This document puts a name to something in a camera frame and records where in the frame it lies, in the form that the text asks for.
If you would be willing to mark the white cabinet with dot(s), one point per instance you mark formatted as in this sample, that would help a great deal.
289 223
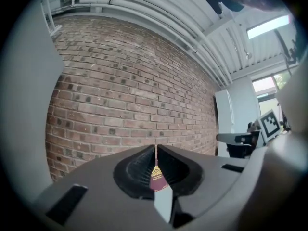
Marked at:
225 112

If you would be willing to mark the person's right forearm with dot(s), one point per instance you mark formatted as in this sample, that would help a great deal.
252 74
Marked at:
297 100

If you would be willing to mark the window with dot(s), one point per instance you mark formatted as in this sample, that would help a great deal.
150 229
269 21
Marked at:
265 88

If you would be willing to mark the rectangular ceiling light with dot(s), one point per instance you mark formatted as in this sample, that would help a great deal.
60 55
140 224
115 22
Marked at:
267 26

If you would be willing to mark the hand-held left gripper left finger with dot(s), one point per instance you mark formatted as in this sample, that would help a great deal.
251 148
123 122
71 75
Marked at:
96 189

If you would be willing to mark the maroon booklet object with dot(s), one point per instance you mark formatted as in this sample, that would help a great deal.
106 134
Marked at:
157 180

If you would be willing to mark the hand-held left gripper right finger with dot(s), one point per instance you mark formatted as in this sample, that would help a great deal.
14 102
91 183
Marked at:
211 174

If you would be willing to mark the bundle of white ceiling pipes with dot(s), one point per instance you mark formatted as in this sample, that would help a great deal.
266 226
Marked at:
154 11

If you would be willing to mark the black head-worn camera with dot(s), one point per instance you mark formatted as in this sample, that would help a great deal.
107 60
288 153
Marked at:
216 0

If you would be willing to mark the person's left forearm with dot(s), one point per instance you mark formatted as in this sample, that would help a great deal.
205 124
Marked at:
279 196

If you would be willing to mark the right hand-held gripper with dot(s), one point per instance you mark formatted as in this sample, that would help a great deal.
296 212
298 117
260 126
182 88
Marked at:
268 126

